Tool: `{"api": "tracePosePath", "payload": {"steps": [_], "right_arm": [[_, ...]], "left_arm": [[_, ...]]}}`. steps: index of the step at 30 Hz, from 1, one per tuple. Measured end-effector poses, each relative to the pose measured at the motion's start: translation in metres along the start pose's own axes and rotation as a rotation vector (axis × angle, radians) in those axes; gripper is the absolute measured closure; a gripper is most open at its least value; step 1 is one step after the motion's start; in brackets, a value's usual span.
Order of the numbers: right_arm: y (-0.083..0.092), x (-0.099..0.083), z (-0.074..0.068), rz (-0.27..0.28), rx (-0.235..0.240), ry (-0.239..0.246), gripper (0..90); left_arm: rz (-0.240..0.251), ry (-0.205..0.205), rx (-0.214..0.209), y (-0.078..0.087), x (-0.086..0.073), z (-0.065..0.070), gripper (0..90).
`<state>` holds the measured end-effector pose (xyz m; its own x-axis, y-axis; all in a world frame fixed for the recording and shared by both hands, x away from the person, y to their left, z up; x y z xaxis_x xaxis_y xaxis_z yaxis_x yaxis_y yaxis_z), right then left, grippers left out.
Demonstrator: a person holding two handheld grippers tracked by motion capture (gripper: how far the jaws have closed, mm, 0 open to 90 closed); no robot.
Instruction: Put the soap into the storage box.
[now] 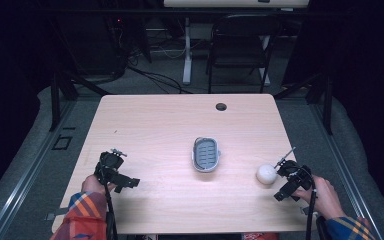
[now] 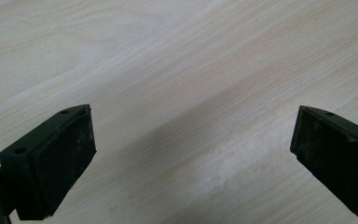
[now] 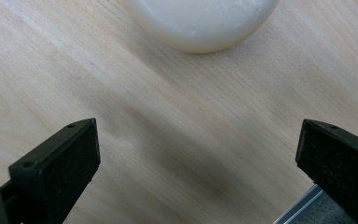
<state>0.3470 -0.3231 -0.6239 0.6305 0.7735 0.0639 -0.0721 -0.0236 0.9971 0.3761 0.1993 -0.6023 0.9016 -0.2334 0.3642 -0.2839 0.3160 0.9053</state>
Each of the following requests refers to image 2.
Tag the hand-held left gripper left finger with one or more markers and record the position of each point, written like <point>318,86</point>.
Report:
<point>52,165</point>

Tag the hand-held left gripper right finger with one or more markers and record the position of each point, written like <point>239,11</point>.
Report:
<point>338,158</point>

